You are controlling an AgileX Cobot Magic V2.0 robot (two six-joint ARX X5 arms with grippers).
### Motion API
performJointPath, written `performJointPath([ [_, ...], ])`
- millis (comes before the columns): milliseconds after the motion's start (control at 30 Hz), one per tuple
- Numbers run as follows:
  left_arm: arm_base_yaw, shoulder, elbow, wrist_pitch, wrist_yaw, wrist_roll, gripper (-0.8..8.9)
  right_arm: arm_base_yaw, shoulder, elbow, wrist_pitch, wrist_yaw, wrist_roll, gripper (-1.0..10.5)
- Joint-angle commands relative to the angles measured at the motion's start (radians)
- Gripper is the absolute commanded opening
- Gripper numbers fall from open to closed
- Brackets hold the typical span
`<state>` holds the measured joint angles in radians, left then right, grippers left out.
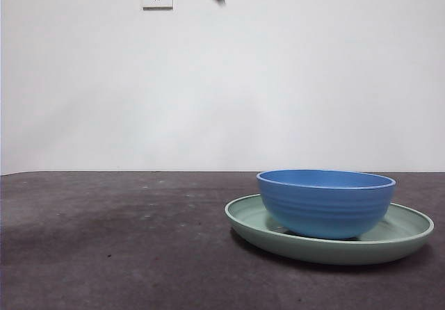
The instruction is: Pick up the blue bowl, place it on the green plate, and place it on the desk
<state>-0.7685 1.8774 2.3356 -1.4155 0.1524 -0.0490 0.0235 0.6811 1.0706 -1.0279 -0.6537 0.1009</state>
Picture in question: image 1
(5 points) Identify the blue ribbed bowl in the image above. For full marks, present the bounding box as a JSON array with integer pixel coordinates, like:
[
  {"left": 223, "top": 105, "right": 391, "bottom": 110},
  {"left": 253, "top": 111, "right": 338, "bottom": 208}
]
[{"left": 256, "top": 169, "right": 397, "bottom": 240}]

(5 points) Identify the green round plate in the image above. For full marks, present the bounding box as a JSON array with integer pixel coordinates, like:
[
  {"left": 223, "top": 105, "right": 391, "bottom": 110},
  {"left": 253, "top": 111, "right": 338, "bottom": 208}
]
[{"left": 224, "top": 193, "right": 435, "bottom": 266}]

